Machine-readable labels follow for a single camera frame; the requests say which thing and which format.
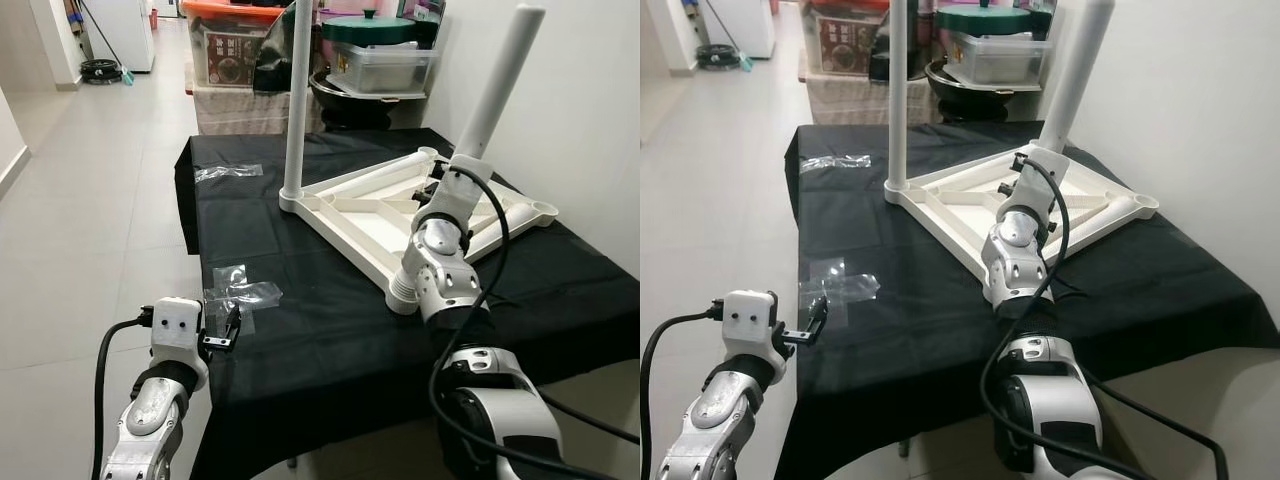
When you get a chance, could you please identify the cream plastic children table top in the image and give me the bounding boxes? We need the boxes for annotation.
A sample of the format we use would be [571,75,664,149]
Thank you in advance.
[885,140,1161,291]
[278,147,559,301]

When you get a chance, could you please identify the clear tape patch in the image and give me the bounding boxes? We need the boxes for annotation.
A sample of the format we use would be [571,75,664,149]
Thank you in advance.
[800,255,881,326]
[203,265,283,336]

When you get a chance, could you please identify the black round bowl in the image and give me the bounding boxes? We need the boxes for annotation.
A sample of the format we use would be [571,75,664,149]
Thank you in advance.
[310,70,426,129]
[925,58,1041,121]

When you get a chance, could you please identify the black table cloth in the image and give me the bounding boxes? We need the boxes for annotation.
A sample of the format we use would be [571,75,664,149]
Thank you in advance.
[785,120,1280,480]
[175,127,641,480]

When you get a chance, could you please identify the clear plastic storage box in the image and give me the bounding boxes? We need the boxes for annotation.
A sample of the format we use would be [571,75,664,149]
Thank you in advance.
[340,45,439,96]
[948,30,1051,86]

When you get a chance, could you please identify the clear plastic bag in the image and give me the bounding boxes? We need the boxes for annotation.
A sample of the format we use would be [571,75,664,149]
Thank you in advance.
[800,152,871,173]
[195,163,263,183]

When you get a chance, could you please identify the green round lid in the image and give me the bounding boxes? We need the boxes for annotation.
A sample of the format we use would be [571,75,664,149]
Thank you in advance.
[935,3,1031,36]
[322,10,419,46]

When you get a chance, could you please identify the black bag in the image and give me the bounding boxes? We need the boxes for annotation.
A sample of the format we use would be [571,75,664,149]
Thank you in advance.
[868,15,936,83]
[252,30,296,96]

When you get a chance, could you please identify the cloth covered bench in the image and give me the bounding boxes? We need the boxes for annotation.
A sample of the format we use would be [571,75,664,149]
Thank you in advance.
[800,72,936,126]
[193,85,326,136]

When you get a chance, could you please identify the storage box with orange lid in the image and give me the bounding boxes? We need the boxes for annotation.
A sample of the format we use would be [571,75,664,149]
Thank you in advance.
[183,0,291,89]
[805,0,891,76]

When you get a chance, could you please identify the broom with teal head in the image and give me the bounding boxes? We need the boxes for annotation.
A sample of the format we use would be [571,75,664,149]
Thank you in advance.
[80,0,136,86]
[705,0,753,71]

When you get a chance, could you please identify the white appliance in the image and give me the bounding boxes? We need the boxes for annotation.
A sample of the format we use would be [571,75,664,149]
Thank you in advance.
[85,0,156,73]
[715,0,776,59]

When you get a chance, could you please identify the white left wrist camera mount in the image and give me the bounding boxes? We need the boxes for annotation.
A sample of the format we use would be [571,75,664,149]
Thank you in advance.
[150,298,209,391]
[722,290,786,386]

